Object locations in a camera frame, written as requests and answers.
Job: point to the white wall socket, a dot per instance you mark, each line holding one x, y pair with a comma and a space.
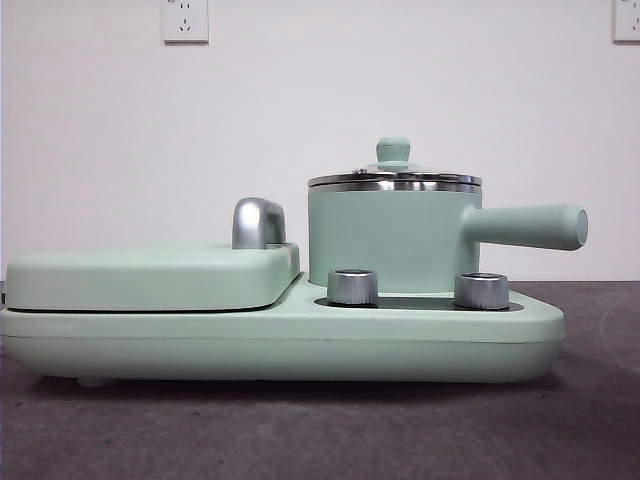
185, 25
627, 22

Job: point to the glass lid with mint knob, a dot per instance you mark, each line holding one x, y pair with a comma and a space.
392, 150

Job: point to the silver control knob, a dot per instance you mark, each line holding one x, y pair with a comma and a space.
352, 287
481, 291

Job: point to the mint green breakfast machine base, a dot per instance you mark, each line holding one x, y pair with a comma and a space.
150, 345

